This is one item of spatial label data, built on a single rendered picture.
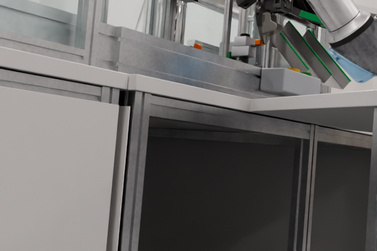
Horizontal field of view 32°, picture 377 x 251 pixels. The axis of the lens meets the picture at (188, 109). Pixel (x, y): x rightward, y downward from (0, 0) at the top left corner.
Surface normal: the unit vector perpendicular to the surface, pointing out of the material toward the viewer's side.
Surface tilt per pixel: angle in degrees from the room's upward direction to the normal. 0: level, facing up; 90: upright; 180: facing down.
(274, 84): 90
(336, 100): 90
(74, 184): 90
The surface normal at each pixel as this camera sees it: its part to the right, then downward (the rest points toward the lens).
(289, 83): 0.79, 0.03
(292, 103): -0.90, -0.11
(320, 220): -0.61, -0.11
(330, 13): -0.33, 0.48
